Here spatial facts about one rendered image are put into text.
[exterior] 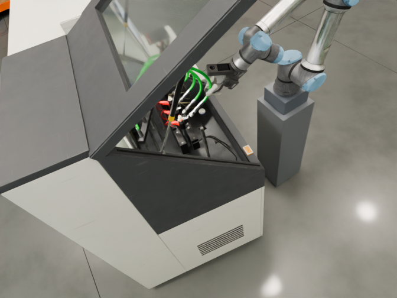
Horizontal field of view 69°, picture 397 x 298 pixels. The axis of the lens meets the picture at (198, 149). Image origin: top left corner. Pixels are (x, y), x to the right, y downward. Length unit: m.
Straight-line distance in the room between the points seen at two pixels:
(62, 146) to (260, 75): 2.60
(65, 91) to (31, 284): 1.86
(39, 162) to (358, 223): 2.05
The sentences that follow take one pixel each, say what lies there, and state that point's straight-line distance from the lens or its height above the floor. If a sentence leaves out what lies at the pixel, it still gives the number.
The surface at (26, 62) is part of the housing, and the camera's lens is 1.39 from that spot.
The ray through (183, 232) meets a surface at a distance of 1.53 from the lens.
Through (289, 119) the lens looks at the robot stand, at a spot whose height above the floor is 0.78.
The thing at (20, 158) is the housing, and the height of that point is 1.50.
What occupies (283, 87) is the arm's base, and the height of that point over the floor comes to 0.96.
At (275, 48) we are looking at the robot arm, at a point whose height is 1.37.
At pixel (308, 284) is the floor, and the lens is 2.17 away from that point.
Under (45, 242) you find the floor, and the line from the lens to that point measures 2.76.
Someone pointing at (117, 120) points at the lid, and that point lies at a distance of 0.82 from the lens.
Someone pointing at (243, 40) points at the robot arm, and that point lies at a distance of 1.35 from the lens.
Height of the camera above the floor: 2.10
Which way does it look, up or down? 53 degrees down
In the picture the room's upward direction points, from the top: 16 degrees counter-clockwise
